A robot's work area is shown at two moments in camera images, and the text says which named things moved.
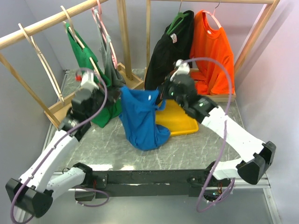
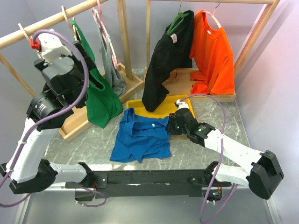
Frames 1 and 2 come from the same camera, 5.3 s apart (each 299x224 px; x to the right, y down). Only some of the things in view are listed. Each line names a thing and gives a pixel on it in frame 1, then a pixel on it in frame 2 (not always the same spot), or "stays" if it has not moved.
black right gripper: [164, 90] -> [170, 127]
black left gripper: [115, 94] -> [79, 63]
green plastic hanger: [177, 20] stays
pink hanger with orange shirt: [213, 15] stays
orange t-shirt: [209, 43] stays
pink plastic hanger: [98, 11] stays
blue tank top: [138, 116] -> [141, 138]
